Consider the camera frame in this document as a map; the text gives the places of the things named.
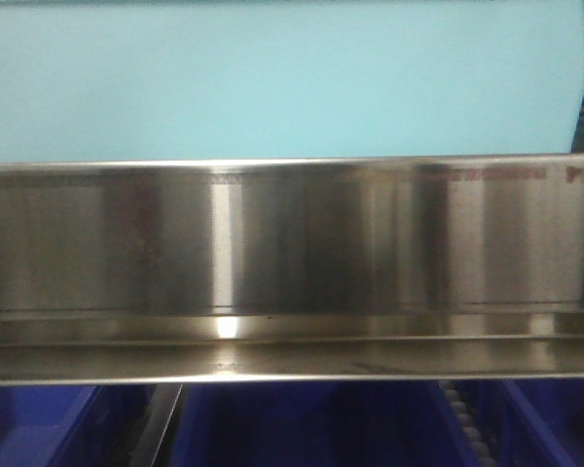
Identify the steel shelf front beam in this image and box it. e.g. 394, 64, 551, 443
0, 154, 584, 385

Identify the dark blue bin front right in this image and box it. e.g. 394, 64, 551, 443
500, 378, 584, 466

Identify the dark blue bin front left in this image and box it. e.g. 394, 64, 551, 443
0, 385, 151, 466

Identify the roller track between bins left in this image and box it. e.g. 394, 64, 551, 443
128, 383, 182, 467

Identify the dark blue bin front centre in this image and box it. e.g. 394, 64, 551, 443
169, 380, 480, 466

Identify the roller track between bins right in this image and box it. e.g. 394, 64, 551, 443
439, 379, 500, 466

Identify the roller track between bins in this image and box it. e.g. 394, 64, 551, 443
128, 383, 182, 467
439, 379, 500, 466

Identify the light blue plastic bin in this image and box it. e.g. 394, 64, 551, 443
0, 1, 584, 162

